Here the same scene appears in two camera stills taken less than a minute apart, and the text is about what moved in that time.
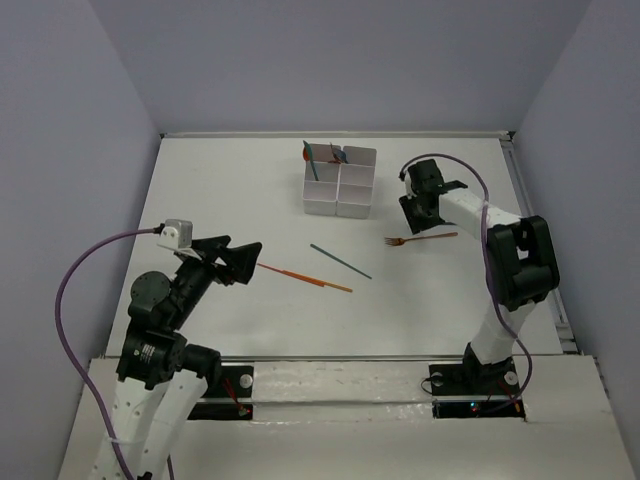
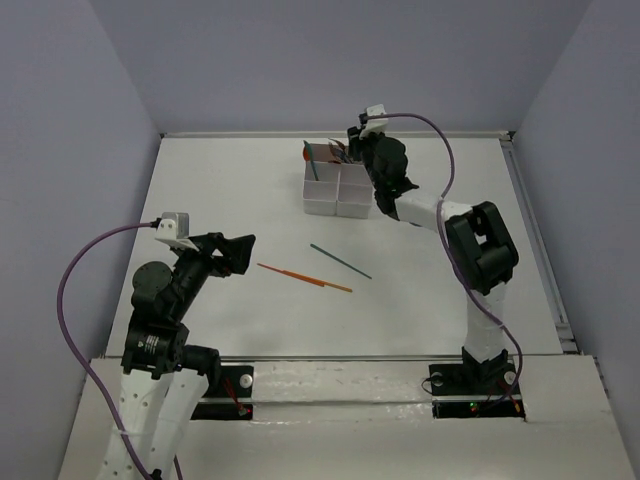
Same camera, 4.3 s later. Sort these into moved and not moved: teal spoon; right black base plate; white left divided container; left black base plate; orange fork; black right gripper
Moved: black right gripper; orange fork
Not moved: white left divided container; teal spoon; right black base plate; left black base plate
